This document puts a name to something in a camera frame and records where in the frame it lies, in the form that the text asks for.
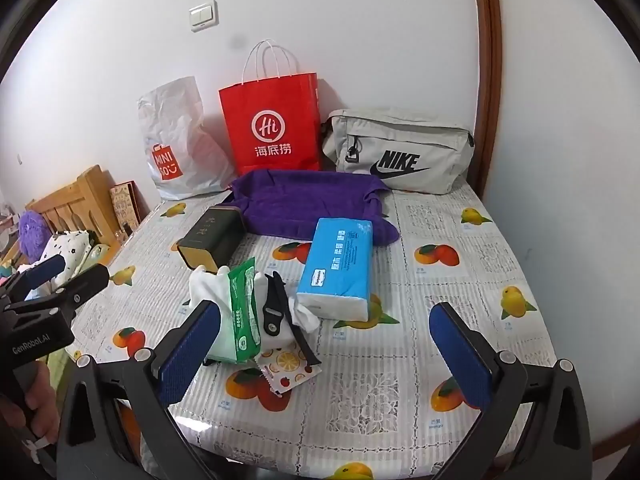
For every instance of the green wet wipes pack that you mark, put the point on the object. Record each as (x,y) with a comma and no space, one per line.
(242,310)

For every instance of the fruit print packet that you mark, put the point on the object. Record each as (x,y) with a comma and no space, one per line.
(285,367)

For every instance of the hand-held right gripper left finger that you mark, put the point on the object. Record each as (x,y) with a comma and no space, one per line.
(186,352)

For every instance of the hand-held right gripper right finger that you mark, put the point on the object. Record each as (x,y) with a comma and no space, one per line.
(460,355)

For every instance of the grey waist bag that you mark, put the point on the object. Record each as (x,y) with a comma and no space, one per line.
(425,145)

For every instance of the brown wooden door frame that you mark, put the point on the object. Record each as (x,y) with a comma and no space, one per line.
(487,60)

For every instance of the red paper carrier bag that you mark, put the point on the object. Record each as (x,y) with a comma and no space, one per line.
(270,110)

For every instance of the purple fluffy cushion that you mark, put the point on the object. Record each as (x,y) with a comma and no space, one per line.
(32,235)

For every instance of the wooden bed headboard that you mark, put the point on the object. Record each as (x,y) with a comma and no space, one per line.
(85,195)

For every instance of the white plastic shopping bag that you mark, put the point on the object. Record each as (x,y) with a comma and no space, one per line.
(175,125)

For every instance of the person's left hand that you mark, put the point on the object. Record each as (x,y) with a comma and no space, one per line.
(45,400)

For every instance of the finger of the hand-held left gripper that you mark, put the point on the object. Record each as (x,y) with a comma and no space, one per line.
(46,267)
(85,282)

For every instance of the blue tissue pack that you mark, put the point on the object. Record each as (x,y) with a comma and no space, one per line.
(335,265)

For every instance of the dark tea tin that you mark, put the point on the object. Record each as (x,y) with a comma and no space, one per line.
(210,235)

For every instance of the polka dot pillow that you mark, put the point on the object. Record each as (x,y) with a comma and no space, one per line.
(70,247)

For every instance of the patterned picture book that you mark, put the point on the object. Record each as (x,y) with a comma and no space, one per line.
(125,205)

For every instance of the purple cloth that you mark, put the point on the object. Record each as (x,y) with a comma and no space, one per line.
(300,200)

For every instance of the white wall light switch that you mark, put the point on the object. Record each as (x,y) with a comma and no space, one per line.
(203,16)

